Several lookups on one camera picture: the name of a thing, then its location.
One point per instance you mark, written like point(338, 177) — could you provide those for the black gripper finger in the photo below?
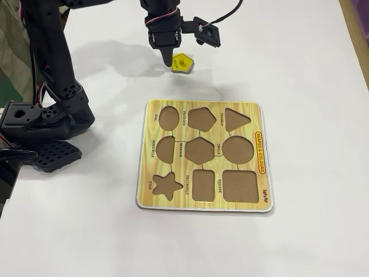
point(166, 57)

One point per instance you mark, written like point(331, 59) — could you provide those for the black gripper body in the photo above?
point(162, 40)

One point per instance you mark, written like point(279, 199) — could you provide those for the yellow pentagon puzzle piece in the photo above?
point(186, 67)

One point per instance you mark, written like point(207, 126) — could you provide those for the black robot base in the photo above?
point(17, 127)

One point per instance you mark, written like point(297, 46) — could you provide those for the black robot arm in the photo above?
point(52, 43)

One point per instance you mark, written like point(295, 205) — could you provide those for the wooden shape puzzle board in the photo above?
point(250, 121)

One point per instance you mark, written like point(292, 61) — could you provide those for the black grid clamp plate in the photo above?
point(54, 155)

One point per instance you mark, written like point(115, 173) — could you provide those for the beige patterned cloth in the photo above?
point(11, 43)

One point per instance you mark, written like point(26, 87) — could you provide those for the light wooden edge strip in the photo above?
point(357, 34)

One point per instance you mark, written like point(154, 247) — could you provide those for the purple box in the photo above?
point(361, 8)

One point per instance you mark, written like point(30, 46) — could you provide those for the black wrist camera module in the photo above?
point(209, 33)

